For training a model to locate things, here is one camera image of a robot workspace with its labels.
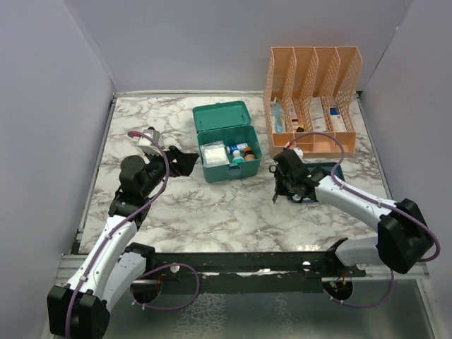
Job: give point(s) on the red white medicine box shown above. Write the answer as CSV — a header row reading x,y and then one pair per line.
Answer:
x,y
296,117

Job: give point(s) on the white bottle blue label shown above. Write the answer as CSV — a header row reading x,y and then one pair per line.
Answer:
x,y
237,147

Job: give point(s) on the white gauze pad packet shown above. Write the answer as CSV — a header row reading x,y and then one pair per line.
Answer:
x,y
214,154

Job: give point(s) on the white bottle green label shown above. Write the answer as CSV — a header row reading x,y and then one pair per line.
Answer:
x,y
237,156

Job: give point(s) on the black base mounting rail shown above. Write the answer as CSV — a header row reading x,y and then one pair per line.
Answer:
x,y
238,272

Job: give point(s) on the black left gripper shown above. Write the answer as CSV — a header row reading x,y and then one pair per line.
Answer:
x,y
184,162

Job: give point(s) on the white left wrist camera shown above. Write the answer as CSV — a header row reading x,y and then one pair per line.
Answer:
x,y
147,145

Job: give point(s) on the blue white medicine box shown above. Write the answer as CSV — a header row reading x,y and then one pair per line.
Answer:
x,y
336,118

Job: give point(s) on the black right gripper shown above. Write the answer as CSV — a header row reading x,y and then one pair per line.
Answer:
x,y
281,189

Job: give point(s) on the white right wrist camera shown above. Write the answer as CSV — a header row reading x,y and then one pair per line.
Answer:
x,y
297,150

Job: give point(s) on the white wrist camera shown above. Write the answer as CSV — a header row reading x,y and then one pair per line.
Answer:
x,y
147,145
297,150

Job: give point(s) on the orange plastic file organizer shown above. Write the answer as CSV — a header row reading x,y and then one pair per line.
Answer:
x,y
307,99

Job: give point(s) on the blue toothbrush package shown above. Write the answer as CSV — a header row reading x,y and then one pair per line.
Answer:
x,y
278,115

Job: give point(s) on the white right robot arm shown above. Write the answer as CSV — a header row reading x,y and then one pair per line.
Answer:
x,y
402,237

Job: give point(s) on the amber bottle orange label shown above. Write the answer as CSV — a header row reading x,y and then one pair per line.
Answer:
x,y
249,154

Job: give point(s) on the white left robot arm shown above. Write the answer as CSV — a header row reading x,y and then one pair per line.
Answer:
x,y
81,308

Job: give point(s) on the green plastic medicine box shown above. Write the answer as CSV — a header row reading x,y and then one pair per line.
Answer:
x,y
229,122

